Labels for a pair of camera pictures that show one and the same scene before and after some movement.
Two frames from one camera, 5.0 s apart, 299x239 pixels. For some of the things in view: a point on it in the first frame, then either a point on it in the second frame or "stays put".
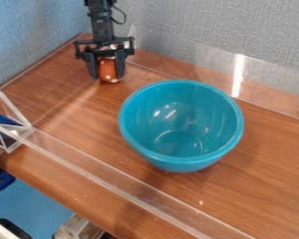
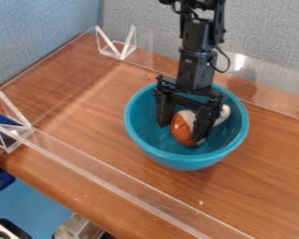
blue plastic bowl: (181, 123) stays put
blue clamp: (1, 179) stays put
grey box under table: (80, 228) stays put
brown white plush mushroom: (106, 69) -> (181, 125)
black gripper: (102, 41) -> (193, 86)
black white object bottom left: (2, 229) stays put
